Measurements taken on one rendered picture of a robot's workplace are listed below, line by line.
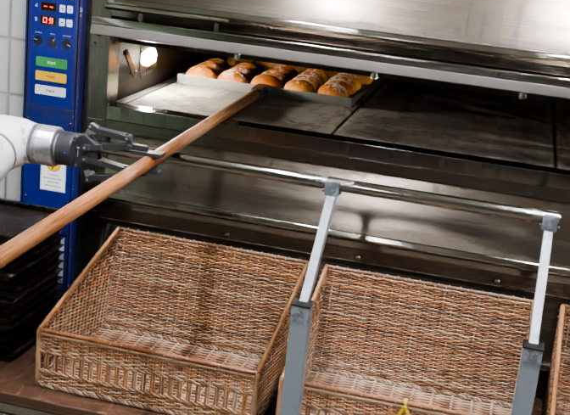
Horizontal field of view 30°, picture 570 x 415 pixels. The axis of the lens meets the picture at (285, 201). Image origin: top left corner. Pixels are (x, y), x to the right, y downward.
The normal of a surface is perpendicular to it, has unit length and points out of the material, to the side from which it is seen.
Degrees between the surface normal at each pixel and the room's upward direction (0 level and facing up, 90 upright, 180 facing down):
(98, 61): 90
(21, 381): 0
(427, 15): 70
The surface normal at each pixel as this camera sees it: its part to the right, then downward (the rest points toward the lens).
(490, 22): -0.18, -0.09
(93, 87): -0.23, 0.25
